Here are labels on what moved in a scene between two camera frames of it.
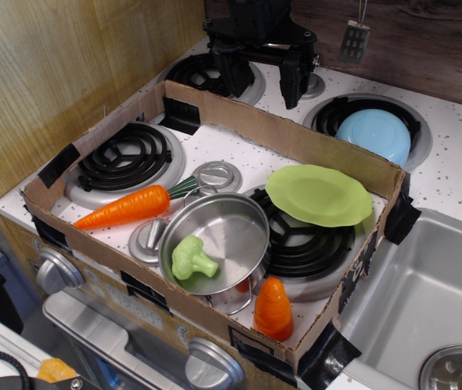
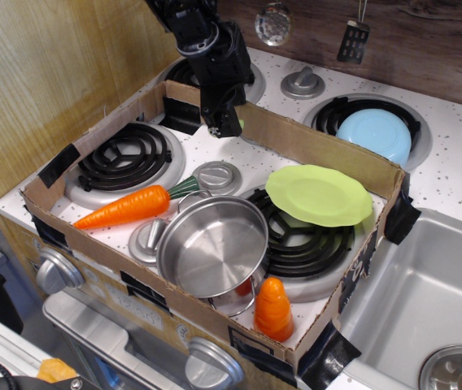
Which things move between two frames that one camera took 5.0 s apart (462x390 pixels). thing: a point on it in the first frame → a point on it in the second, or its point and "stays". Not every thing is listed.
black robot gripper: [264, 29] → [222, 72]
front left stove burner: [138, 154] stays
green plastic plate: [317, 195] stays
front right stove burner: [315, 262] stays
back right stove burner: [329, 114] stays
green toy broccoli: [188, 256] → [241, 123]
